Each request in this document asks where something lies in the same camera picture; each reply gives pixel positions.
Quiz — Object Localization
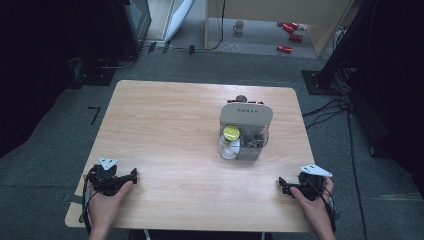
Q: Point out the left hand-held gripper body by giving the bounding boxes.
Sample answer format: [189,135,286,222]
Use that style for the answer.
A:
[87,157,130,197]

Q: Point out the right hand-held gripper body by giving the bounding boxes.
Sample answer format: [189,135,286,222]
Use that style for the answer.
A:
[292,163,334,202]

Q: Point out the person's right hand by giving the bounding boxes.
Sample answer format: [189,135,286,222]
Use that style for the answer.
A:
[289,176,336,231]

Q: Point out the person's left hand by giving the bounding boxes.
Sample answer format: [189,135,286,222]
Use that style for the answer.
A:
[85,179,135,232]

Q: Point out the dark packets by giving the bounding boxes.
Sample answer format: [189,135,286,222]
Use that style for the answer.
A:
[239,128,268,150]

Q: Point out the white bottle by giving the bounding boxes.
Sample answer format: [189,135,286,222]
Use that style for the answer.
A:
[220,135,242,160]

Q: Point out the jar with yellow lid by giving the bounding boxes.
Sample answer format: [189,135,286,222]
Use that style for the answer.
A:
[222,125,241,142]

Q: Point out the clear container with white lid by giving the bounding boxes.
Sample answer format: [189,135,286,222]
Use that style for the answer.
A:
[218,102,274,162]

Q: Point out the black stand base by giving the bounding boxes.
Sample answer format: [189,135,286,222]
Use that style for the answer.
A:
[301,69,339,97]

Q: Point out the dark monitor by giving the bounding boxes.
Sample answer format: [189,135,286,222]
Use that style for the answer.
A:
[113,0,153,58]

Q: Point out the white board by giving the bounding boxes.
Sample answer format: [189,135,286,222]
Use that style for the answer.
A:
[162,0,196,44]

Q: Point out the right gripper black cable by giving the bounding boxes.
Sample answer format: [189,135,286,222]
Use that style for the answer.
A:
[313,181,339,234]

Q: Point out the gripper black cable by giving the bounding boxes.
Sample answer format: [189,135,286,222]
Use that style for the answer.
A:
[78,173,94,235]
[313,181,339,234]

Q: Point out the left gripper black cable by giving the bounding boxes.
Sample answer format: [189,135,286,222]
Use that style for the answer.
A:
[78,173,94,235]

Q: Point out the long black floor cable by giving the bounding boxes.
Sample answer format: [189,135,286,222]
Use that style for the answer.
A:
[346,109,369,240]

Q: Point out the bundle of black cables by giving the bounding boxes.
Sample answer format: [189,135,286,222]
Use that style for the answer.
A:
[301,63,356,132]

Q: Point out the wooden shelf frame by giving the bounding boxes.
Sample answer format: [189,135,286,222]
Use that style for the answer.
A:
[203,0,355,60]

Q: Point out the black hanging cable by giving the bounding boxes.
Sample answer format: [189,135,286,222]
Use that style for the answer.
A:
[191,0,227,53]

